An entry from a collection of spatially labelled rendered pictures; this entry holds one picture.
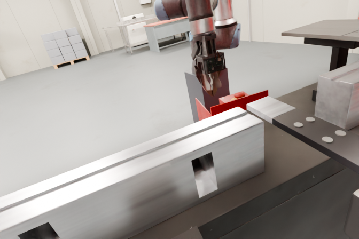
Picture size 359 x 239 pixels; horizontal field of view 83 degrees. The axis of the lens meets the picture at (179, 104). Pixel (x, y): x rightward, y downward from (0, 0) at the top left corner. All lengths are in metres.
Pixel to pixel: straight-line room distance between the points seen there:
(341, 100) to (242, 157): 0.21
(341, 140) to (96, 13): 9.10
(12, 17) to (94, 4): 2.66
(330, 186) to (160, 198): 0.30
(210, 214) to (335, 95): 0.30
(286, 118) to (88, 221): 0.25
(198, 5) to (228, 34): 0.46
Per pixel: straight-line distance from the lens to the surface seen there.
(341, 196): 0.52
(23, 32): 9.18
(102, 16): 9.21
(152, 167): 0.26
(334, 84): 0.45
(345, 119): 0.46
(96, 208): 0.28
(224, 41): 1.08
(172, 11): 0.77
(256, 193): 0.34
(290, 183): 0.37
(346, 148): 0.22
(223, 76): 1.17
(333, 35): 0.63
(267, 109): 0.27
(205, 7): 0.64
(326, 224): 0.55
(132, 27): 8.27
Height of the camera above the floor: 1.14
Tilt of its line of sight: 26 degrees down
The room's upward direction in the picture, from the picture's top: 12 degrees counter-clockwise
